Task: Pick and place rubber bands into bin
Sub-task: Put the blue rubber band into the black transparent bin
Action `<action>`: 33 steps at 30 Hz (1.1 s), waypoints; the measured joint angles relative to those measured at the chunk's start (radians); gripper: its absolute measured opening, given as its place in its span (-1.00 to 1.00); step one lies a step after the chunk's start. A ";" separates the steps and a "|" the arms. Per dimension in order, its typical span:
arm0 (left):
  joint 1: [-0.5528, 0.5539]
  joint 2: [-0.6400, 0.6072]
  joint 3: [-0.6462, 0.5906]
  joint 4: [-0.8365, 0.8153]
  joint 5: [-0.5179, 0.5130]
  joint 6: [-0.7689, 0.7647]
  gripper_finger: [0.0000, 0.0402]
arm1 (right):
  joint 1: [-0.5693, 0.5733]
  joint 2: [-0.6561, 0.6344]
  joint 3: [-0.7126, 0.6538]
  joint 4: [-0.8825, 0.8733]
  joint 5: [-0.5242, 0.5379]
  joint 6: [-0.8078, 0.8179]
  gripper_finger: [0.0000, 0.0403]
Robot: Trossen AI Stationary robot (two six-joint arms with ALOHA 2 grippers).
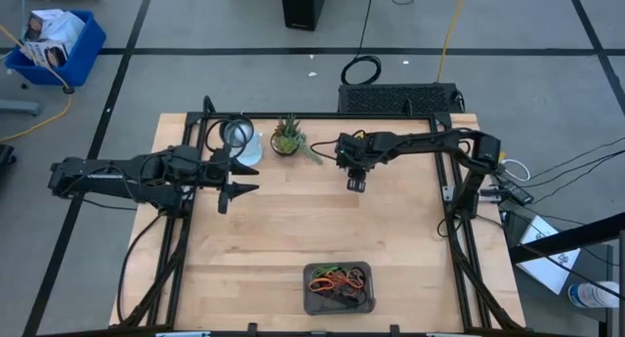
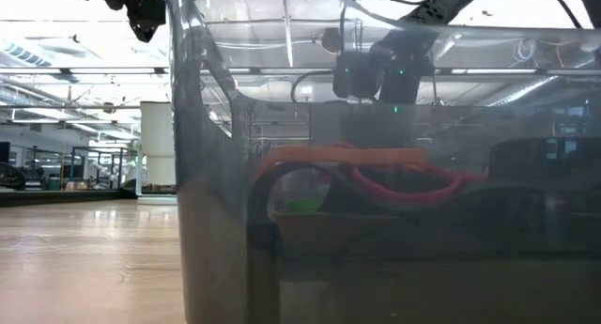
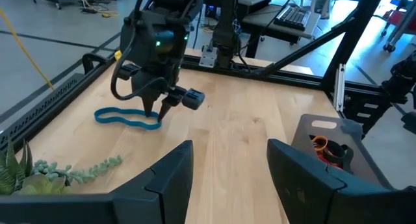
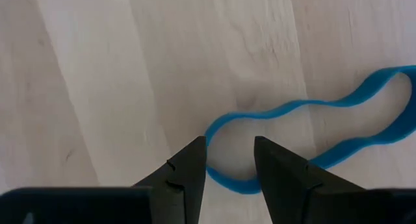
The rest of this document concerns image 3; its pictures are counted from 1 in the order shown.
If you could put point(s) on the thin red rubber band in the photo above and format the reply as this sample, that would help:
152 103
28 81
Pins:
325 159

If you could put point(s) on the orange rubber band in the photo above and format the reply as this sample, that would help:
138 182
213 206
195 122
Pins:
326 142

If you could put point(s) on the black machine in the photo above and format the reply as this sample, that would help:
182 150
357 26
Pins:
399 81

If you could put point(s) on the grey translucent plastic bin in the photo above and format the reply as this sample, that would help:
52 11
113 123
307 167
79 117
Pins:
354 130

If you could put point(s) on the silver metal bracket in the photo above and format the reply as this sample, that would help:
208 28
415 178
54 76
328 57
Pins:
208 56

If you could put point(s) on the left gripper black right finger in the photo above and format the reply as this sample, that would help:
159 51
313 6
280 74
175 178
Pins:
302 191

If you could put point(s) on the black computer keyboard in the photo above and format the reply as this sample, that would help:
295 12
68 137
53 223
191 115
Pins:
292 17

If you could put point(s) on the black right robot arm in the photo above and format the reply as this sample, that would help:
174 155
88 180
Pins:
152 39

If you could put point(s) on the silver aluminium strip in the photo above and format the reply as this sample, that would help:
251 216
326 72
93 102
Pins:
339 87

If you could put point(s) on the black tape roll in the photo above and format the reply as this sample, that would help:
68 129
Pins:
347 154

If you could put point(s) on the wide blue rubber band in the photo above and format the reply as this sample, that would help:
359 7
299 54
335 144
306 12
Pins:
96 115

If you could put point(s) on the grey desk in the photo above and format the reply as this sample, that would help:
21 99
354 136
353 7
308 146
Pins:
260 19

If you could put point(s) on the potted green succulent plant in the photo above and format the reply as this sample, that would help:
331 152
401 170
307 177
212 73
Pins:
13 175

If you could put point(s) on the black perforated metal panel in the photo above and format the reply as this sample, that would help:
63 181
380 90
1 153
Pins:
39 107

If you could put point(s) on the black aluminium table frame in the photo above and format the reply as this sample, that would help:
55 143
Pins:
286 77

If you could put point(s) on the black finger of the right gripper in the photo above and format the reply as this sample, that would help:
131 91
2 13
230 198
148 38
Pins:
149 107
165 108

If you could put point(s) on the red cart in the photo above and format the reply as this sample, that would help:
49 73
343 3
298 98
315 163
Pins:
403 19

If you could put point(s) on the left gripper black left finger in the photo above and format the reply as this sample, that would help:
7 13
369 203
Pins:
162 191

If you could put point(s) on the small yellow tag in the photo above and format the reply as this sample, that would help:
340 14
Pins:
118 55

